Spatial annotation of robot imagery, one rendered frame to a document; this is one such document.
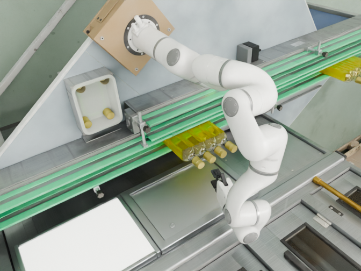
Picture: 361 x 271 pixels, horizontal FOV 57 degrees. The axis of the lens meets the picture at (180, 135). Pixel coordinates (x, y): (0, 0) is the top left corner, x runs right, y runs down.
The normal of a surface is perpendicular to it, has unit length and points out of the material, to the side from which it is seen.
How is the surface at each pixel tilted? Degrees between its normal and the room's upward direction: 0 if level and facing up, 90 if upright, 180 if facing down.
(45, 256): 90
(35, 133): 0
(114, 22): 5
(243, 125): 74
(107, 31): 5
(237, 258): 90
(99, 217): 90
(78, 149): 90
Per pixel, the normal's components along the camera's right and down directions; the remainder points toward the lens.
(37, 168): -0.06, -0.80
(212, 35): 0.55, 0.47
